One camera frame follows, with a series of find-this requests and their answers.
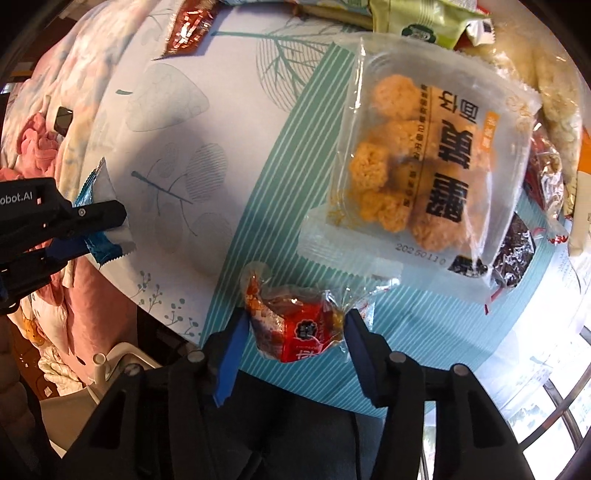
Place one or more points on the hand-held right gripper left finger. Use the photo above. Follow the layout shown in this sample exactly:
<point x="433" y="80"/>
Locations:
<point x="231" y="364"/>

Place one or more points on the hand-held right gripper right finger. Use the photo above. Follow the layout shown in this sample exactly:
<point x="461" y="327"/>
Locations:
<point x="362" y="364"/>

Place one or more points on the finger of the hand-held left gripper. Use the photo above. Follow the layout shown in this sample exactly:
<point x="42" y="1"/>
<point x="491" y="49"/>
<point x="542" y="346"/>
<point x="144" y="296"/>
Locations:
<point x="97" y="217"/>
<point x="64" y="249"/>

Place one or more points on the blue white snack packet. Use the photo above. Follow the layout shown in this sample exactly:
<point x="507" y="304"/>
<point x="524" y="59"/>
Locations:
<point x="105" y="184"/>

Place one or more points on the small red snack packet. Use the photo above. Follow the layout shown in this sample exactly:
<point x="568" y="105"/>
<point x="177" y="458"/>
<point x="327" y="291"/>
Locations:
<point x="300" y="332"/>

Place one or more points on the coral pink fleece blanket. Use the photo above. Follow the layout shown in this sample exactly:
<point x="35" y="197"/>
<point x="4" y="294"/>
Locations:
<point x="32" y="147"/>

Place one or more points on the pink bed sheet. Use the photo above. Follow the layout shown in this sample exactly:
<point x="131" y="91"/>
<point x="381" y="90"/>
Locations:
<point x="106" y="314"/>

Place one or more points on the small black device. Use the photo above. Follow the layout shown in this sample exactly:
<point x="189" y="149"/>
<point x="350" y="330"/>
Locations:
<point x="63" y="121"/>

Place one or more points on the white plastic stool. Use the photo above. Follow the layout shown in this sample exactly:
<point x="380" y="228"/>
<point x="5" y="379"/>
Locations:
<point x="64" y="410"/>

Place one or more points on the floral fleece blanket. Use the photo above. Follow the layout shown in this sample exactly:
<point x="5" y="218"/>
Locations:
<point x="69" y="55"/>

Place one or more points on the clear packet of brown nuts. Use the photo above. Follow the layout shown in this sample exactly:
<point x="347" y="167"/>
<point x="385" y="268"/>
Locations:
<point x="512" y="249"/>

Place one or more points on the metal framed window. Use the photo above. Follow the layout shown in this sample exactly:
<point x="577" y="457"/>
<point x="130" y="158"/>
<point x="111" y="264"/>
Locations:
<point x="554" y="401"/>

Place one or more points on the clear packet of orange puffs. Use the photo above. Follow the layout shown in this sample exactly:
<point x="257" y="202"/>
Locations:
<point x="415" y="161"/>

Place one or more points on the shiny brown snack packet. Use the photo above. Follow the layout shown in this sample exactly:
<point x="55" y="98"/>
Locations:
<point x="189" y="27"/>

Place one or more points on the dark red snack packet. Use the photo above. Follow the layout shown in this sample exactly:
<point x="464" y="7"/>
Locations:
<point x="545" y="175"/>

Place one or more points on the clear puffed rice cracker packet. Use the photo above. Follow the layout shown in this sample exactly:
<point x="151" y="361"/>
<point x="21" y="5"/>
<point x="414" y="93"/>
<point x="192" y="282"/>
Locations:
<point x="508" y="60"/>
<point x="561" y="129"/>

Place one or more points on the green snack packet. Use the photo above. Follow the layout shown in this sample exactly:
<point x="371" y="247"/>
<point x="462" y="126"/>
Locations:
<point x="415" y="18"/>

